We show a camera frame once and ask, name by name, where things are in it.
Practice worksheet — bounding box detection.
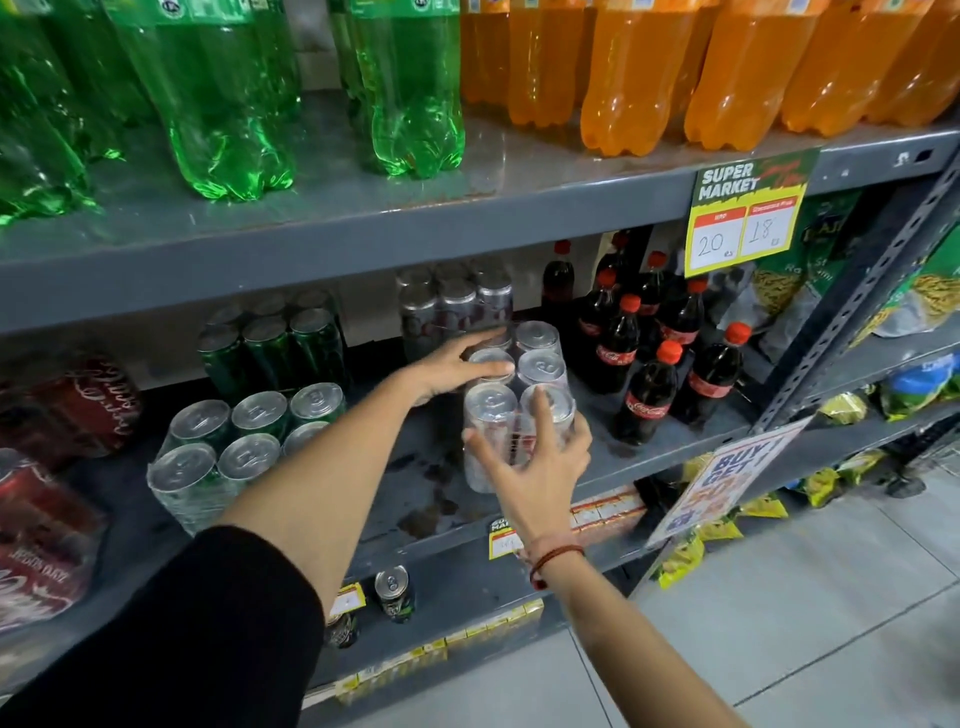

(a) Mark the person's right hand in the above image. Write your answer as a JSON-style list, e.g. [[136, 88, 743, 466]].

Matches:
[[461, 386, 594, 554]]

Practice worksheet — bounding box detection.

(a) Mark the person's left hand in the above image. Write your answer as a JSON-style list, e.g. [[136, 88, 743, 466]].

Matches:
[[396, 326, 516, 410]]

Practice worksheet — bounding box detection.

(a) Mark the shrink-wrapped silver can pack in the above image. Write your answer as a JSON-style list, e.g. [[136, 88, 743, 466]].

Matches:
[[461, 320, 579, 496]]

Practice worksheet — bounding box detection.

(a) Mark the person's left forearm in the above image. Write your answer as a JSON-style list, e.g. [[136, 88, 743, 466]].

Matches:
[[216, 371, 418, 610]]

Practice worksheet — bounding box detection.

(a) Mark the person's right forearm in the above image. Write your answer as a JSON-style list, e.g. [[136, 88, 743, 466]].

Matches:
[[521, 541, 720, 728]]

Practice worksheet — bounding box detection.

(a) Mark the shrink-wrapped grey can pack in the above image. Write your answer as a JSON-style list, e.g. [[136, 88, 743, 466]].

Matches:
[[396, 261, 516, 363]]

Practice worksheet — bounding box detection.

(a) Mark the yellow shelf price label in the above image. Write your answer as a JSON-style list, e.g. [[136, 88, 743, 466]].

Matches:
[[327, 582, 368, 622], [488, 516, 528, 561]]

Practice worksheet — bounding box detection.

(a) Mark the row of small orange boxes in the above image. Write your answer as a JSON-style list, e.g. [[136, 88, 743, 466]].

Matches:
[[567, 486, 648, 535]]

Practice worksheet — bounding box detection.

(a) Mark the group of small cola bottles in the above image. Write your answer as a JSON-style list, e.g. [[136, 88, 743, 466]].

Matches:
[[540, 228, 753, 449]]

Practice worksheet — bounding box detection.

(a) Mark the single green black can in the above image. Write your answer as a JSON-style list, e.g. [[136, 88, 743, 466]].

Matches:
[[373, 564, 416, 625]]

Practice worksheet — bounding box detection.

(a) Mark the row of small yellow boxes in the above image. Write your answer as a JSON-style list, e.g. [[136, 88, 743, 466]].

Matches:
[[330, 597, 546, 708]]

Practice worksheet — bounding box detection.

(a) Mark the grey metal shelf rack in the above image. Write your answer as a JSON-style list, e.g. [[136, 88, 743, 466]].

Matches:
[[0, 88, 960, 728]]

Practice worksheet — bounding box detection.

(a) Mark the dark green can pack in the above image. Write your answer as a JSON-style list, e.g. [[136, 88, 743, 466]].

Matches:
[[196, 291, 349, 400]]

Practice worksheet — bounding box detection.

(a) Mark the single dark can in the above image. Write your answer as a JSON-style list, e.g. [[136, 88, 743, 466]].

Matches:
[[324, 611, 361, 651]]

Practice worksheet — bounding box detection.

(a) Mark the pile of yellow snack packets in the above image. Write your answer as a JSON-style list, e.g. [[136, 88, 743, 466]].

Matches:
[[651, 390, 890, 591]]

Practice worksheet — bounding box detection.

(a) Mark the white hanging promo sign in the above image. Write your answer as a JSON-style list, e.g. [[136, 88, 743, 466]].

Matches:
[[645, 415, 816, 550]]

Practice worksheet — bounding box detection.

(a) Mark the shrink-wrapped green can pack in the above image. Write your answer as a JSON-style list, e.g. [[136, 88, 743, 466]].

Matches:
[[145, 381, 348, 538]]

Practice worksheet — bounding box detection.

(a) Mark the green yellow price sign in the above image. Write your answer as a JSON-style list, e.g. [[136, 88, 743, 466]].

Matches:
[[683, 147, 821, 279]]

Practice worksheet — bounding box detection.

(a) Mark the row of orange soda bottles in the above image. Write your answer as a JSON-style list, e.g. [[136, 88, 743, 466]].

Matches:
[[459, 0, 960, 159]]

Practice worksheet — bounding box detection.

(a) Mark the black sleeve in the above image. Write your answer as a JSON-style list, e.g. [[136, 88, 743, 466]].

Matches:
[[0, 525, 328, 728]]

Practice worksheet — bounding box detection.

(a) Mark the row of green soda bottles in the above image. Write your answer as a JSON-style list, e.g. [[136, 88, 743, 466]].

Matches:
[[0, 0, 468, 226]]

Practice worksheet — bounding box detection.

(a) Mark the shrink-wrapped red can pack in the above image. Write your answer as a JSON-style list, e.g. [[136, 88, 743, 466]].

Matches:
[[0, 354, 145, 470], [0, 447, 108, 633]]

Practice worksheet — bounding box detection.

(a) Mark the blue green snack bag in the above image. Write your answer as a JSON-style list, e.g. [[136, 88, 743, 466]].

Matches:
[[876, 354, 960, 423]]

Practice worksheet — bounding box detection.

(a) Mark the green yellow pasta bag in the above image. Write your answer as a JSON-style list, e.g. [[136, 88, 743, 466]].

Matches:
[[853, 223, 960, 340]]

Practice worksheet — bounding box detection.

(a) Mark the red thread bracelet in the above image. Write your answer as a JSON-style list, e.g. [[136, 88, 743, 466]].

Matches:
[[523, 535, 587, 591]]

